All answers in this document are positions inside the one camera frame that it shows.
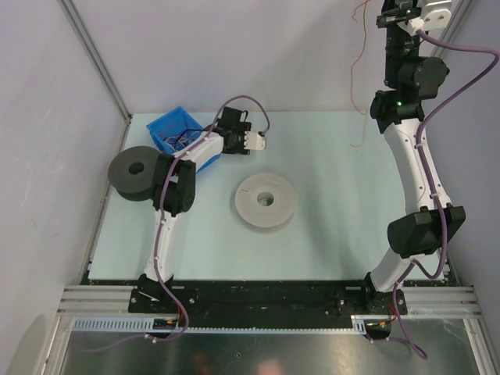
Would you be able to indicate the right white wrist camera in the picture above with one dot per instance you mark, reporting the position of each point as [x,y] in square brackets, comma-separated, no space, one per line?
[434,15]

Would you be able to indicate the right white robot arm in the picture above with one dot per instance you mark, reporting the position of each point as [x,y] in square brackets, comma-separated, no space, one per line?
[430,219]

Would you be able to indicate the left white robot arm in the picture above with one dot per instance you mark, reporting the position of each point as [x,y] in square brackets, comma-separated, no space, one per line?
[187,148]

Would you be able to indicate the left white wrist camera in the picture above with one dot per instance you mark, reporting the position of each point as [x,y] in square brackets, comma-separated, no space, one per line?
[253,141]

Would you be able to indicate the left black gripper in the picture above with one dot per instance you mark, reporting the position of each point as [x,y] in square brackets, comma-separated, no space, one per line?
[239,148]

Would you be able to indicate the light grey cable spool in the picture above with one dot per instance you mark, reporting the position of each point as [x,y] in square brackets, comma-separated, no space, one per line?
[265,202]

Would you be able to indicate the blue plastic bin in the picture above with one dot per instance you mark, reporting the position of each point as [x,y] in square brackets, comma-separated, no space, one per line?
[177,130]

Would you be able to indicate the dark grey cable spool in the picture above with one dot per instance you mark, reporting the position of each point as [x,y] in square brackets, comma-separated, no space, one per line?
[131,172]

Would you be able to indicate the aluminium frame rail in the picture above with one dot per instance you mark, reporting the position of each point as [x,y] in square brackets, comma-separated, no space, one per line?
[422,302]

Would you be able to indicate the grey slotted cable duct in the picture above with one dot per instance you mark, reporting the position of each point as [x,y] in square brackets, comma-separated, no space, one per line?
[143,325]

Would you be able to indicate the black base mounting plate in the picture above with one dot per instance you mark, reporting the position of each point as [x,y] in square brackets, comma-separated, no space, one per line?
[265,304]

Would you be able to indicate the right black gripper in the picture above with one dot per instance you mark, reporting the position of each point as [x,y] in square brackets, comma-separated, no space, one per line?
[397,8]

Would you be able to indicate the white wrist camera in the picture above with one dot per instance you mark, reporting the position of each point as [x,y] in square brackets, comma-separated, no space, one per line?
[434,15]
[253,141]

